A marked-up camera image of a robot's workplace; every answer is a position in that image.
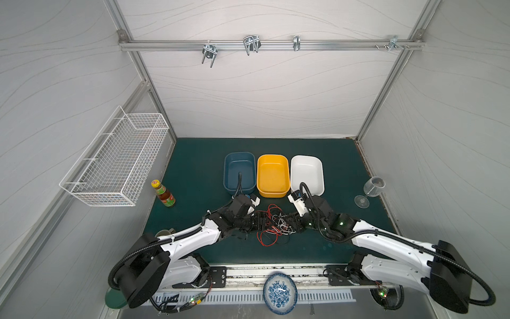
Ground sauce bottle yellow cap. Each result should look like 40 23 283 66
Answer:
151 179 176 207

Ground white wire basket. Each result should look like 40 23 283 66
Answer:
59 106 169 207

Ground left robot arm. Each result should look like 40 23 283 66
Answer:
108 194 260 308

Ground yellow plastic bin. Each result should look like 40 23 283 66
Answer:
256 154 290 198

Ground red white black cables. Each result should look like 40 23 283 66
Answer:
256 204 298 247

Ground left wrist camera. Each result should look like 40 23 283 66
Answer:
247 194 260 207

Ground green round lid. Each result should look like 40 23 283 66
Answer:
104 288 128 309

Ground white plastic bin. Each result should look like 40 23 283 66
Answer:
290 155 325 196

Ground blue plastic bin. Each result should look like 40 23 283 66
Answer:
223 152 256 195

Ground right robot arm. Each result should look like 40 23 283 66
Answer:
288 191 496 314

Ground blue white patterned plate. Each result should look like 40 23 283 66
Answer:
262 272 298 315

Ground metal crossbar rail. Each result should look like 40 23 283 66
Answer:
119 36 426 52

